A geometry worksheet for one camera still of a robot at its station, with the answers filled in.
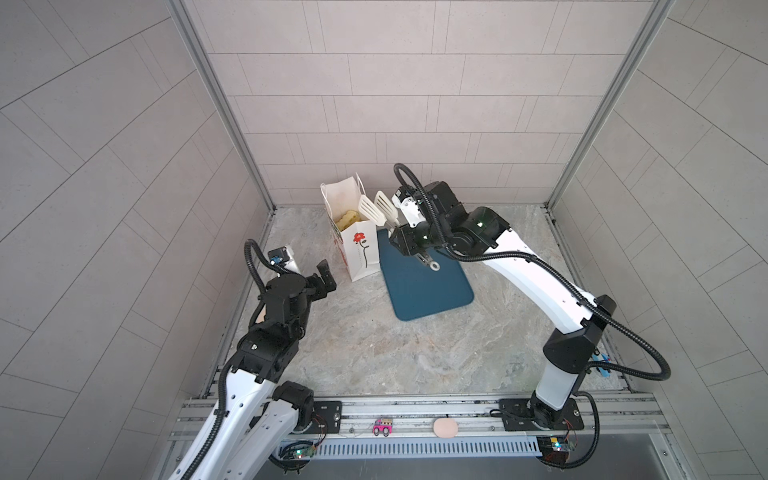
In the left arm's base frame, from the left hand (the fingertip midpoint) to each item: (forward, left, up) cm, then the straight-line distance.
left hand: (317, 262), depth 71 cm
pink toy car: (-31, -16, -22) cm, 41 cm away
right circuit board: (-35, -56, -25) cm, 70 cm away
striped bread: (+25, -3, -13) cm, 28 cm away
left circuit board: (-35, +2, -21) cm, 41 cm away
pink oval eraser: (-31, -31, -22) cm, 49 cm away
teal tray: (+6, -25, -24) cm, 35 cm away
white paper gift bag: (+12, -7, -5) cm, 15 cm away
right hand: (+4, -18, +4) cm, 19 cm away
